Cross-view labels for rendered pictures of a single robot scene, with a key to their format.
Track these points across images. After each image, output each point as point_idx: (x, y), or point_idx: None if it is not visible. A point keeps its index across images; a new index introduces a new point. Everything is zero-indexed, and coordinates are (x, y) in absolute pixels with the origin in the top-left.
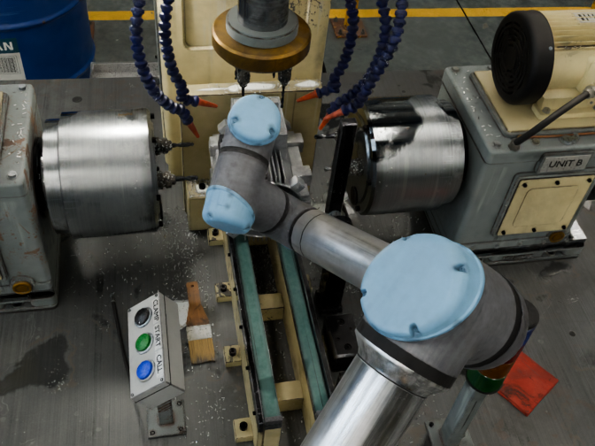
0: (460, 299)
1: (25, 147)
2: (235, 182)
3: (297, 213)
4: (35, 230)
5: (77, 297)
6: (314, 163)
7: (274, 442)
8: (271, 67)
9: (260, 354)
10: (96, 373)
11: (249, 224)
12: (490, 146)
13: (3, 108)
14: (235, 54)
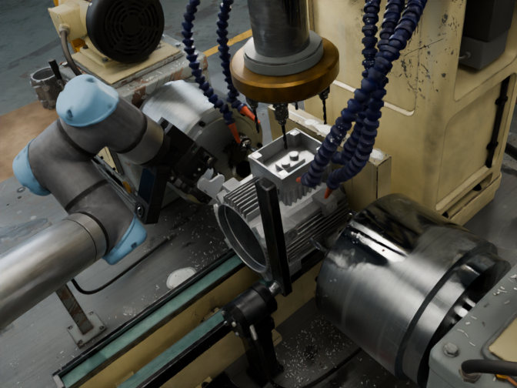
0: None
1: (140, 86)
2: (35, 142)
3: (79, 210)
4: None
5: (162, 221)
6: None
7: None
8: (244, 91)
9: (125, 338)
10: (106, 269)
11: (26, 185)
12: (439, 344)
13: (165, 59)
14: (229, 65)
